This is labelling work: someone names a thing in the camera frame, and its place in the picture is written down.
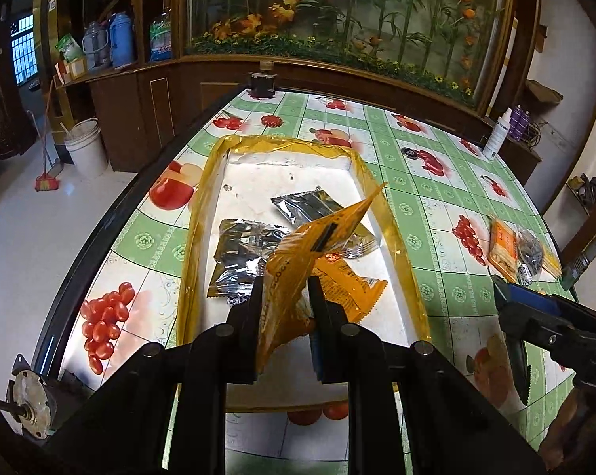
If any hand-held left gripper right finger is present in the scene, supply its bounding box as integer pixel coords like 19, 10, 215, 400
308, 274, 546, 475

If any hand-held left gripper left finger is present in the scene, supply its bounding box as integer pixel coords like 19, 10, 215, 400
45, 274, 266, 475

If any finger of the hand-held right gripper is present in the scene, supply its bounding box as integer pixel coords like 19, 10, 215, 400
492, 276, 578, 325
498, 307, 539, 407

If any yellow wafer packet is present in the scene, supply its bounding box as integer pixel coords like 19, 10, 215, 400
540, 242, 565, 280

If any orange snack packet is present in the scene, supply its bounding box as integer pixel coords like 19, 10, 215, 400
312, 252, 388, 325

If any orange packet with black stripe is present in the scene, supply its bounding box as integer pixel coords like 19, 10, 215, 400
255, 182, 388, 374

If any clear packet of dark seeds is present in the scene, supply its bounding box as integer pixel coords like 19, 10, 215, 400
517, 230, 545, 278

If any orange label cracker packet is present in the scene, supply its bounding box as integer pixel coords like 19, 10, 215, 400
488, 215, 520, 280

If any silver foil snack packet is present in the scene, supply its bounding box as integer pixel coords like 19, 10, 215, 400
270, 185, 378, 258
207, 218, 291, 300

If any yellow taped cardboard tray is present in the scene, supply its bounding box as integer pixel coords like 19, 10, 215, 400
176, 133, 432, 414

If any person's right hand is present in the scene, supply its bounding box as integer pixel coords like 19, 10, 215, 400
538, 388, 596, 471

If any grey flashlight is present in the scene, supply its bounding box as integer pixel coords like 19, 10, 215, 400
560, 228, 596, 290

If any white spray bottle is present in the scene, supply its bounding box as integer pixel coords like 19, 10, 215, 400
482, 106, 512, 162

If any dark glass jar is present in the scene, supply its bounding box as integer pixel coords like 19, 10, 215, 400
247, 62, 277, 100

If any white plastic bucket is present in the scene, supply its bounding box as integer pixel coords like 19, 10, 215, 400
63, 119, 109, 179

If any small electric motor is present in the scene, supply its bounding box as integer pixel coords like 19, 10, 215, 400
0, 353, 81, 441

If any brown wooden cabinet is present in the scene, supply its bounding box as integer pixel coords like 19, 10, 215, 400
55, 54, 543, 184

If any red broom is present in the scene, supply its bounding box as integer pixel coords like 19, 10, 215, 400
28, 79, 63, 193

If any blue water bottle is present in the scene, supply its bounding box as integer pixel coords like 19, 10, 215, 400
149, 10, 174, 63

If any glass case of artificial flowers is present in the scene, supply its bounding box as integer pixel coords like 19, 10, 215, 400
181, 0, 516, 110

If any blue thermos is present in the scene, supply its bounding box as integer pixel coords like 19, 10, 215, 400
109, 12, 136, 69

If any grey thermos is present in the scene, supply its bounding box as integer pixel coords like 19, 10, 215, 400
82, 22, 111, 71

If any green white bag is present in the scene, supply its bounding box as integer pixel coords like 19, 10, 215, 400
55, 34, 86, 65

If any barred window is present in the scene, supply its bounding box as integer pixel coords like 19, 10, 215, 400
11, 15, 35, 85

